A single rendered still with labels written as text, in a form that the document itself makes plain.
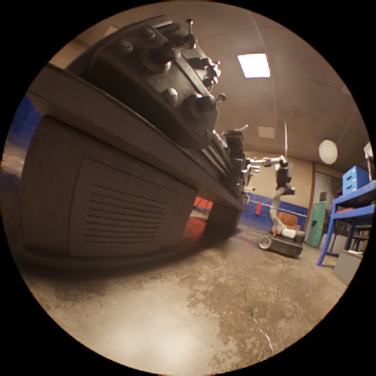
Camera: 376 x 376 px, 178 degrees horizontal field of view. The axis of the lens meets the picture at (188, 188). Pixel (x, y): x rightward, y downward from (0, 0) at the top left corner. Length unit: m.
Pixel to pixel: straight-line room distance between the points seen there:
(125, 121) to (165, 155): 0.14
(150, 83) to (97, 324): 0.58
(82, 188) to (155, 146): 0.22
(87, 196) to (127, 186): 0.13
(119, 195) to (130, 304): 0.33
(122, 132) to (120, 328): 0.44
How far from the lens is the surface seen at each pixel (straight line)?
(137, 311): 0.39
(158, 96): 0.35
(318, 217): 4.95
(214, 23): 3.13
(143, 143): 0.29
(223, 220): 2.31
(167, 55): 0.35
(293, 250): 1.76
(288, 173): 2.00
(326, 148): 4.61
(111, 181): 0.37
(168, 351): 0.36
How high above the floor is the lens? 0.34
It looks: 4 degrees up
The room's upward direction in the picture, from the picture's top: 19 degrees clockwise
